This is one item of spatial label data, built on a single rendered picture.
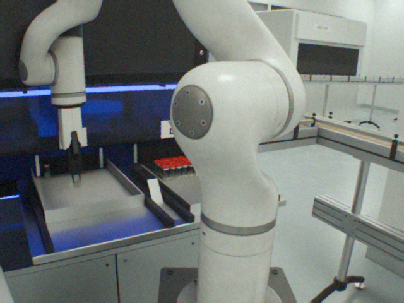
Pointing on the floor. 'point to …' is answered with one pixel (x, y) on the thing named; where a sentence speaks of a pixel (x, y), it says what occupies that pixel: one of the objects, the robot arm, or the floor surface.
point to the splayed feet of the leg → (339, 287)
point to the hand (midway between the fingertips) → (74, 165)
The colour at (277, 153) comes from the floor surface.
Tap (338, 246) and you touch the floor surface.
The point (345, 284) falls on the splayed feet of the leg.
